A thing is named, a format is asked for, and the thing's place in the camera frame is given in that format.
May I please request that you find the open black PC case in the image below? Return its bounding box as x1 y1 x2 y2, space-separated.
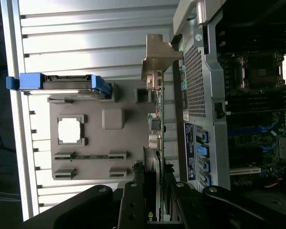
173 0 286 229

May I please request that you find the blue disk caddy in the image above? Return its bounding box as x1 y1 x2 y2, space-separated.
6 73 113 100

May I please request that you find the CPU socket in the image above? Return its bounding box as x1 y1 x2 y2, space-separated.
243 54 284 90

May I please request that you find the blue expansion slot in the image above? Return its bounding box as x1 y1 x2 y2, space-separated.
228 119 278 137

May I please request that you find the silver hard disk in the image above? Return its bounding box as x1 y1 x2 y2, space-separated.
22 74 105 99

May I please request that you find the grey parts rack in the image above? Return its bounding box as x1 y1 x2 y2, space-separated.
47 81 158 187

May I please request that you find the green RAM stick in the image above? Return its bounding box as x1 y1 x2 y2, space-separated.
54 155 124 160

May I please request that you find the green motherboard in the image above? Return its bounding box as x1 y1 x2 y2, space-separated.
216 47 286 191

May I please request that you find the silver CPU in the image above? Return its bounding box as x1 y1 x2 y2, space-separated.
58 118 83 144

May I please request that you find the white expansion slot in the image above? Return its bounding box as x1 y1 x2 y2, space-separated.
229 166 262 177

